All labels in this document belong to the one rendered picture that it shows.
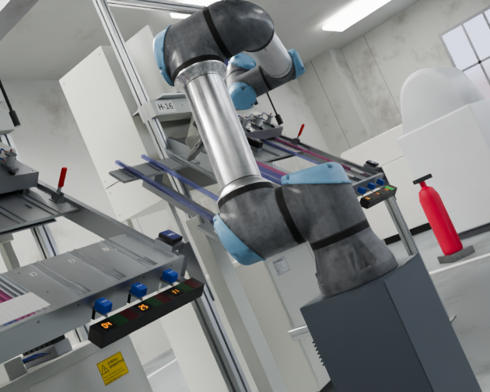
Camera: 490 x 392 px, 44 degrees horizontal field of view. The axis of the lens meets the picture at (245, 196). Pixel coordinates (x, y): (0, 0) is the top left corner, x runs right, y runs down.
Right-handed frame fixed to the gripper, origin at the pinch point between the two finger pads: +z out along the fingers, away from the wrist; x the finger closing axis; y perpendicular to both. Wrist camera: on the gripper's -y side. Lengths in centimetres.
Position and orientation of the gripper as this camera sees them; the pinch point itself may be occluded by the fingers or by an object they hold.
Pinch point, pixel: (204, 159)
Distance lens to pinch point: 189.3
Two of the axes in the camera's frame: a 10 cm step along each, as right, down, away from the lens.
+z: -4.0, 7.5, 5.3
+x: -6.1, 2.1, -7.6
